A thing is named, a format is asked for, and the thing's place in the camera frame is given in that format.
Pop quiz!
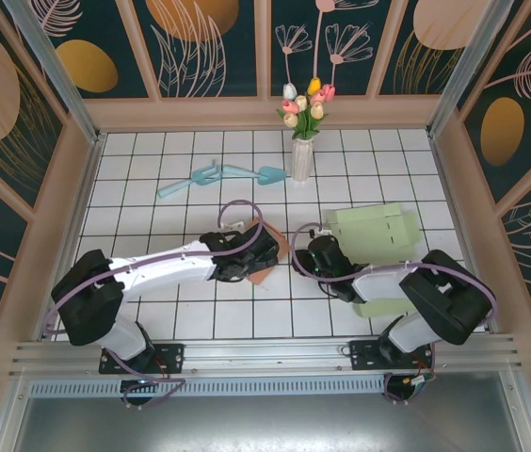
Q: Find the aluminium frame post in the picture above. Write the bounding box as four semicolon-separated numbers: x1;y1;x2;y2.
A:
426;0;519;138
1;0;106;145

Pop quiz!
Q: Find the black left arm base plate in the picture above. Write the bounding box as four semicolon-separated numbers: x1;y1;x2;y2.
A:
99;342;186;377

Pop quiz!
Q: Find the artificial tulip bouquet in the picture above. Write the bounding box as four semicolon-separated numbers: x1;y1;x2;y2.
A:
275;76;337;141

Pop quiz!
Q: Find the green paper box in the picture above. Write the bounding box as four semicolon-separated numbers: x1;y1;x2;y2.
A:
325;202;421;320

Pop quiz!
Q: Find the white ribbed vase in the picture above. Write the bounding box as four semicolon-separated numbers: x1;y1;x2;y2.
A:
291;137;316;183

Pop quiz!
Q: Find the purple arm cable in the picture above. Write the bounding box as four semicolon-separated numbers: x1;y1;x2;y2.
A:
291;223;496;405
42;200;266;410

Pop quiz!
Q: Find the grey metal sheet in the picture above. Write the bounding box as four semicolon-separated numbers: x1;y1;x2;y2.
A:
0;395;531;452

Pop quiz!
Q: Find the light blue toy garden fork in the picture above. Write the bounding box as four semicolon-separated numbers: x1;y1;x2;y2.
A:
156;159;224;200

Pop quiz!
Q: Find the grey slotted cable duct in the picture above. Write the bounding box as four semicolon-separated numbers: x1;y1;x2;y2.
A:
27;375;389;397

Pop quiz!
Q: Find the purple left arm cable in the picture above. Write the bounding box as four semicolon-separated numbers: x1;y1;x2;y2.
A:
42;200;266;410

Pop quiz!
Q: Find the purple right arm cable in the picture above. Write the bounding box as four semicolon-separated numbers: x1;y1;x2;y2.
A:
291;223;496;405

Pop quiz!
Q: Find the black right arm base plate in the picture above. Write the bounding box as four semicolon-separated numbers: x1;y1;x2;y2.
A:
348;338;436;372

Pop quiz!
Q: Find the pink paper box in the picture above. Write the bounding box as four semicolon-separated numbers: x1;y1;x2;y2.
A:
246;217;293;286

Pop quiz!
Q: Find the light blue toy trowel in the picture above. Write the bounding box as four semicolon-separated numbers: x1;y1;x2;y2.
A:
220;163;288;188

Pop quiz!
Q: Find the aluminium mounting rail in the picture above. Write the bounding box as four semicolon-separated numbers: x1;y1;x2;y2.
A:
8;332;525;378

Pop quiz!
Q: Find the black round cable port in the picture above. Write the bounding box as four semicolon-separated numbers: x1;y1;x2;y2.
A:
121;379;159;410
382;371;434;405

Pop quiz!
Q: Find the aluminium table side rail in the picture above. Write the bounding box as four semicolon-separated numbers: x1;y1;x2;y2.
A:
34;133;107;341
427;131;500;334

